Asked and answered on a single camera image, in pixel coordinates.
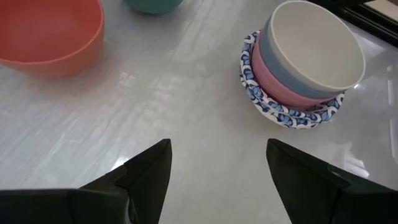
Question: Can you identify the pink plastic bowl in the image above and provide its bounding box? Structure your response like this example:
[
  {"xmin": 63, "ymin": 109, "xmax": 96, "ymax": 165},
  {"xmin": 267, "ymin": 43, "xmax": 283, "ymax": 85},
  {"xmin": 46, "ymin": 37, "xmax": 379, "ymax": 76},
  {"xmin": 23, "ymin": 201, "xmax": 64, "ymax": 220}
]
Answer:
[{"xmin": 251, "ymin": 35, "xmax": 335, "ymax": 110}]

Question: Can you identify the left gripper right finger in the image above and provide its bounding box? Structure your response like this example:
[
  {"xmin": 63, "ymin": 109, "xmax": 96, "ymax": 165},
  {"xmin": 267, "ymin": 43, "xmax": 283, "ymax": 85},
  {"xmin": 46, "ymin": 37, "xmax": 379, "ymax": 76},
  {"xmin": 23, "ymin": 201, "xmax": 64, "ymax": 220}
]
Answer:
[{"xmin": 266, "ymin": 138, "xmax": 352, "ymax": 224}]

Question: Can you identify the blue plastic bowl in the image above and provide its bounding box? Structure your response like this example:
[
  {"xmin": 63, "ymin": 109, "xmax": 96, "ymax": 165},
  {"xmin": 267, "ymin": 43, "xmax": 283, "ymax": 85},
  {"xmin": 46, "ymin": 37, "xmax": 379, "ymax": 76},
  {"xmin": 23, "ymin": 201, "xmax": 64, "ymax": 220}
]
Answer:
[{"xmin": 259, "ymin": 21, "xmax": 346, "ymax": 100}]

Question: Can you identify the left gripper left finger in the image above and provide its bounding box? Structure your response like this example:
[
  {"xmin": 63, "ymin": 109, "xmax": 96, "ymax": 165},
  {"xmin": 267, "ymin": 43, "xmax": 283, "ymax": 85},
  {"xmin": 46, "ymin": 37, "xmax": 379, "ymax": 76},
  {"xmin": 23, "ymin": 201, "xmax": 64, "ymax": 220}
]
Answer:
[{"xmin": 80, "ymin": 138, "xmax": 173, "ymax": 224}]

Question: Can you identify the coral red plastic bowl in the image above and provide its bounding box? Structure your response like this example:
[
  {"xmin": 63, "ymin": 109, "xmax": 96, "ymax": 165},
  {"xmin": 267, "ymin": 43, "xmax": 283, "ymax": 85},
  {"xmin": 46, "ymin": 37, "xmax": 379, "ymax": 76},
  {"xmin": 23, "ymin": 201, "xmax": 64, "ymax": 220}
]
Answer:
[{"xmin": 0, "ymin": 0, "xmax": 105, "ymax": 78}]

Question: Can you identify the cream white plastic bowl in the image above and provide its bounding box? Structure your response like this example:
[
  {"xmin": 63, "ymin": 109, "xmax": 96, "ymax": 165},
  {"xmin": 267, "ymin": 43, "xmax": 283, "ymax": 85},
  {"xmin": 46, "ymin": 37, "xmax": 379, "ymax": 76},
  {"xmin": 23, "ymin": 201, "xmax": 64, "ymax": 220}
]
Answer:
[{"xmin": 266, "ymin": 0, "xmax": 366, "ymax": 94}]

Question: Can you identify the teal green plastic bowl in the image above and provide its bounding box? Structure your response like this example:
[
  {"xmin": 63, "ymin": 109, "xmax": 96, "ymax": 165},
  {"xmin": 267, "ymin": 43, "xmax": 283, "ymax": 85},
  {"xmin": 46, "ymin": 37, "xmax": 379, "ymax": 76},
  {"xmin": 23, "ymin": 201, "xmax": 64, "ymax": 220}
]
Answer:
[{"xmin": 124, "ymin": 0, "xmax": 184, "ymax": 16}]

